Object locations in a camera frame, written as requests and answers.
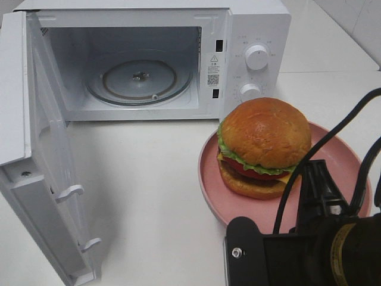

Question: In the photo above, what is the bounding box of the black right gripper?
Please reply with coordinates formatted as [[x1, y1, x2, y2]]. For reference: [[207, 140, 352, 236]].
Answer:
[[225, 160, 380, 285]]

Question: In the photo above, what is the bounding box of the burger with lettuce and tomato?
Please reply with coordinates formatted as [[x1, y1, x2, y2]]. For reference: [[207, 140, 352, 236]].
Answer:
[[216, 98, 311, 200]]

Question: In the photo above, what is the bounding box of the white microwave door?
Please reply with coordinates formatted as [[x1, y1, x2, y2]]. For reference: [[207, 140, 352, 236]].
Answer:
[[1, 11, 101, 285]]

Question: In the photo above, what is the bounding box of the lower white microwave knob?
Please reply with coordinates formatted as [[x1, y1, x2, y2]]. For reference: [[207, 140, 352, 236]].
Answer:
[[239, 83, 261, 101]]

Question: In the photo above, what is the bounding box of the white microwave knob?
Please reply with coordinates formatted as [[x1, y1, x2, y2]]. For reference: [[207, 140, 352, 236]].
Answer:
[[239, 83, 261, 101], [245, 43, 269, 70]]

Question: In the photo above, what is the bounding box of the upper white microwave knob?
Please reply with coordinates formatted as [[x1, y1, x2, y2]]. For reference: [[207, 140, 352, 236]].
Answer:
[[245, 43, 269, 70]]

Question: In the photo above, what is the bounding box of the glass microwave turntable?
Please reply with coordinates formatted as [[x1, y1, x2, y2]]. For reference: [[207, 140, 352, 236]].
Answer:
[[86, 60, 192, 107]]

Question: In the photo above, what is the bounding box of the white microwave oven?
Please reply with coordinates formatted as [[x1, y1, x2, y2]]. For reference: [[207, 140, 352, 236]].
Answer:
[[12, 1, 291, 121]]

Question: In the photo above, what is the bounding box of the black cable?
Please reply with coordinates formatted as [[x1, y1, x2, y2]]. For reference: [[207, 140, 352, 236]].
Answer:
[[273, 87, 381, 236]]

